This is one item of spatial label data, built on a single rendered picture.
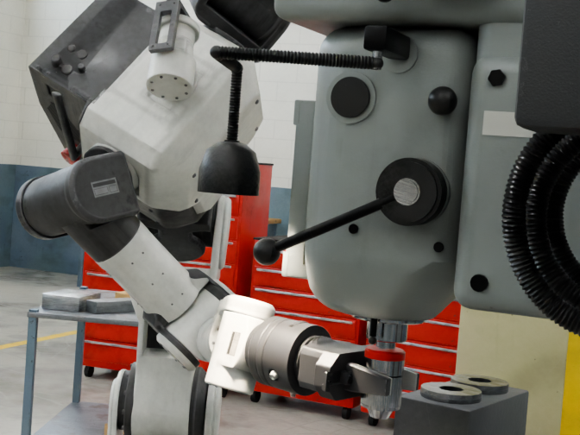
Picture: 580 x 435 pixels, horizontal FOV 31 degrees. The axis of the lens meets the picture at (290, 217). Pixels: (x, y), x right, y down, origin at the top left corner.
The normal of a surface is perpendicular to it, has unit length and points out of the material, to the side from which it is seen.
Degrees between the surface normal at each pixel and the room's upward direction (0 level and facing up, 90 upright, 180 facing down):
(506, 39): 90
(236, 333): 74
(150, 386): 81
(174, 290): 95
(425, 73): 90
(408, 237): 90
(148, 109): 59
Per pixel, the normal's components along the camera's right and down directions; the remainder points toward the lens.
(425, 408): -0.57, 0.00
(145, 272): 0.44, 0.16
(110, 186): 0.71, -0.19
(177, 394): 0.00, -0.10
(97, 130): -0.35, 0.12
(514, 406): 0.82, 0.09
